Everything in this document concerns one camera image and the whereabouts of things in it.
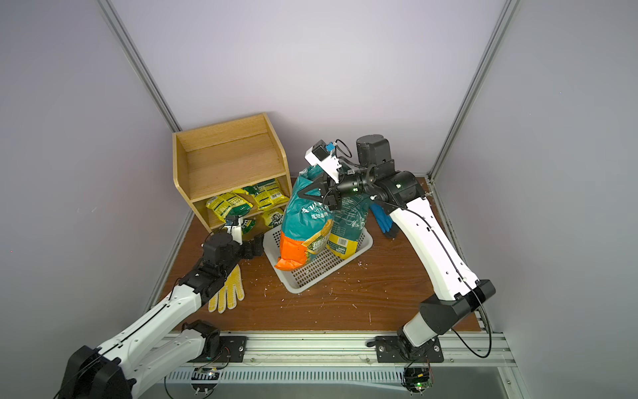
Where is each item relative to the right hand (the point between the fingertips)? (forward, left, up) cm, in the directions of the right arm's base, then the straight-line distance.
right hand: (302, 185), depth 57 cm
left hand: (+4, +20, -28) cm, 35 cm away
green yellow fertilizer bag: (+9, -12, -29) cm, 33 cm away
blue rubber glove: (+22, -27, -43) cm, 56 cm away
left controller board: (-35, +31, -48) cm, 67 cm away
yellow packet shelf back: (+22, +17, -25) cm, 37 cm away
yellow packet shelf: (+13, +30, -24) cm, 41 cm away
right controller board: (-33, -31, -44) cm, 64 cm away
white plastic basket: (-3, -1, -43) cm, 43 cm away
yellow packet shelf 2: (+17, +16, -25) cm, 34 cm away
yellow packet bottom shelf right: (+18, +18, -39) cm, 47 cm away
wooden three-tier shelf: (+24, +32, -12) cm, 42 cm away
